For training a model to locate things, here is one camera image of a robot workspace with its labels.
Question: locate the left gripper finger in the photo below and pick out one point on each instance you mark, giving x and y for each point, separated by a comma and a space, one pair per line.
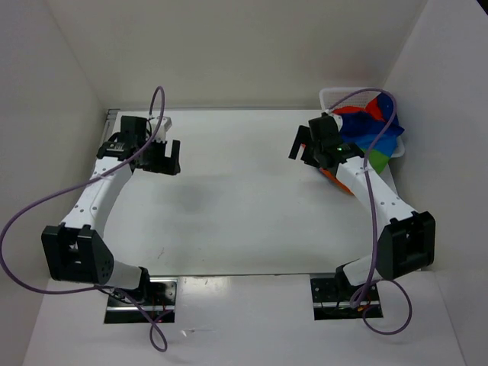
175, 152
158, 149

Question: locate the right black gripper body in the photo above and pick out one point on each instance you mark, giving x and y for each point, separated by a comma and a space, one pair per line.
318, 150

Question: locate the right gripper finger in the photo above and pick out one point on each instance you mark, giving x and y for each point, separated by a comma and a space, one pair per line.
301, 139
307, 155

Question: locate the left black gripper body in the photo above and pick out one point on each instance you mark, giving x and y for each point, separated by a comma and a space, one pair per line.
162, 167

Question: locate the rainbow striped shorts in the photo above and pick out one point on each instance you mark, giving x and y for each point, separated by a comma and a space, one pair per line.
368, 133

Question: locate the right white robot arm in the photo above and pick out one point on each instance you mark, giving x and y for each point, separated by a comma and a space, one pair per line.
404, 239

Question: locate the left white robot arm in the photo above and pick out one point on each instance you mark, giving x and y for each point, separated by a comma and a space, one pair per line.
75, 249

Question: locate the white perforated plastic basket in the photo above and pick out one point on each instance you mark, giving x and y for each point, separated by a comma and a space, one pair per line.
330, 96

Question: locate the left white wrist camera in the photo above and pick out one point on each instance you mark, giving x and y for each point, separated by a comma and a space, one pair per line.
163, 129

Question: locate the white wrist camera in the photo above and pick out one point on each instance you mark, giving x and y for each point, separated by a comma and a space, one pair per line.
336, 117
163, 129

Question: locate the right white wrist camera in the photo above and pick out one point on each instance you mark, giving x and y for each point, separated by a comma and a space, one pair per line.
336, 117

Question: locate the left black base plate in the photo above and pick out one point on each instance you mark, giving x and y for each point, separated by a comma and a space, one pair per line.
159, 305

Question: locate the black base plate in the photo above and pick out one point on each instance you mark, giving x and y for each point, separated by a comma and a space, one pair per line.
159, 305
331, 303

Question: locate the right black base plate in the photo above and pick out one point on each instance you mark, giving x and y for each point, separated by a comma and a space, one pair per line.
331, 303

